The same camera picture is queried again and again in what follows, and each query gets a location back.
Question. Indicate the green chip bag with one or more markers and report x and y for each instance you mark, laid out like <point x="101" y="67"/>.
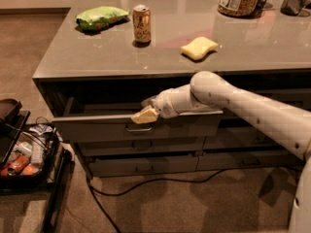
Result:
<point x="101" y="17"/>

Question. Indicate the dark glass pitcher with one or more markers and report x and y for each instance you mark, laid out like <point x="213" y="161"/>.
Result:
<point x="294" y="0"/>

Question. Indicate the grey drawer cabinet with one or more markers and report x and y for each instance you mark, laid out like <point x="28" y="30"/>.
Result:
<point x="271" y="51"/>

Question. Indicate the orange soda can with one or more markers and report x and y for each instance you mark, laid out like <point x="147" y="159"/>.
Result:
<point x="141" y="17"/>

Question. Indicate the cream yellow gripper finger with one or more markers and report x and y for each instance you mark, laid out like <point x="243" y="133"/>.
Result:
<point x="147" y="115"/>

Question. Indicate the black cart with clutter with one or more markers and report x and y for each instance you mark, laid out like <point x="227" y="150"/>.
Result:
<point x="34" y="171"/>

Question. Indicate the grey drawer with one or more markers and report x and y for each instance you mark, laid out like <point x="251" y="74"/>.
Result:
<point x="111" y="122"/>
<point x="246" y="159"/>
<point x="236" y="133"/>
<point x="291" y="96"/>
<point x="141" y="146"/>
<point x="143" y="166"/>

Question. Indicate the yellow sponge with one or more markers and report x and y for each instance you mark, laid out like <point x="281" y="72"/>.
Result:
<point x="198" y="48"/>

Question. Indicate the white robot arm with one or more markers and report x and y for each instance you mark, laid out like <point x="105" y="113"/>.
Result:
<point x="287" y="125"/>

